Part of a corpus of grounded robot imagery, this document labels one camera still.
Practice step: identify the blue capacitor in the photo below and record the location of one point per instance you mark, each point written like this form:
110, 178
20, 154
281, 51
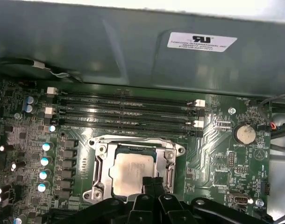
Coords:
30, 100
30, 108

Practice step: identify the square CPU chip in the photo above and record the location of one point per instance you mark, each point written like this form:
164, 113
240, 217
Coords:
128, 170

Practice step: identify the black open PC case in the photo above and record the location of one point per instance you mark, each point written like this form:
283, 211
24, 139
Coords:
86, 46

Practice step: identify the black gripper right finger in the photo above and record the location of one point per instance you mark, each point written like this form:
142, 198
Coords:
173, 210

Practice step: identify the white label sticker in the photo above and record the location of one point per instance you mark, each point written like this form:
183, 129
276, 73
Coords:
201, 42

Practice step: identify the metal socket cover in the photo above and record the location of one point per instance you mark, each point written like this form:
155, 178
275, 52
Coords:
105, 179

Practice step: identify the green motherboard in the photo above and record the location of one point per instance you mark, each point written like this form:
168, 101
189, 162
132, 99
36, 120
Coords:
215, 144

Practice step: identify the round coin battery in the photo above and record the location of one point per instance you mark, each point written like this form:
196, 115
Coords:
245, 134

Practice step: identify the silver motherboard screw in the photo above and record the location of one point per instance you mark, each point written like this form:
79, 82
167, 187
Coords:
232, 110
259, 202

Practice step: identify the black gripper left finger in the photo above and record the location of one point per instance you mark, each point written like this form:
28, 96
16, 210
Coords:
140, 210

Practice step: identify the internal USB port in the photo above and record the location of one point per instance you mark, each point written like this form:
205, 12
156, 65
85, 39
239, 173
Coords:
239, 200

